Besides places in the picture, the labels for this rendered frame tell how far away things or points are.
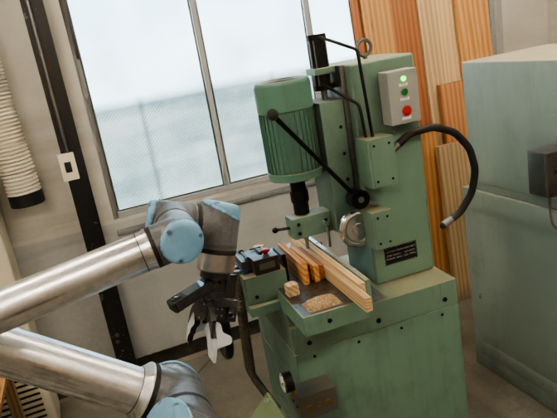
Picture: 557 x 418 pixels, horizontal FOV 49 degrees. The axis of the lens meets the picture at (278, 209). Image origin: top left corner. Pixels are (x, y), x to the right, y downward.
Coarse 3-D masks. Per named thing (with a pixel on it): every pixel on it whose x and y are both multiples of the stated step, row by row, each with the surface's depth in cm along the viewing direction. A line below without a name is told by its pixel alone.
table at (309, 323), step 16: (288, 272) 197; (304, 288) 183; (320, 288) 181; (336, 288) 179; (256, 304) 184; (272, 304) 184; (288, 304) 175; (352, 304) 168; (304, 320) 164; (320, 320) 166; (336, 320) 167; (352, 320) 169
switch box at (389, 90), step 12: (384, 72) 180; (396, 72) 178; (408, 72) 179; (384, 84) 180; (396, 84) 179; (408, 84) 180; (384, 96) 182; (396, 96) 180; (384, 108) 184; (396, 108) 181; (384, 120) 186; (396, 120) 182; (408, 120) 183
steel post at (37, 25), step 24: (24, 0) 266; (48, 24) 271; (48, 48) 273; (48, 72) 275; (48, 96) 277; (72, 120) 283; (72, 144) 285; (72, 168) 285; (72, 192) 290; (96, 216) 296; (96, 240) 298; (120, 312) 310; (120, 336) 313
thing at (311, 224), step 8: (312, 208) 202; (320, 208) 200; (288, 216) 197; (296, 216) 196; (304, 216) 194; (312, 216) 195; (320, 216) 196; (328, 216) 197; (288, 224) 197; (296, 224) 194; (304, 224) 195; (312, 224) 196; (320, 224) 196; (288, 232) 200; (296, 232) 194; (304, 232) 195; (312, 232) 196; (320, 232) 197; (296, 240) 195
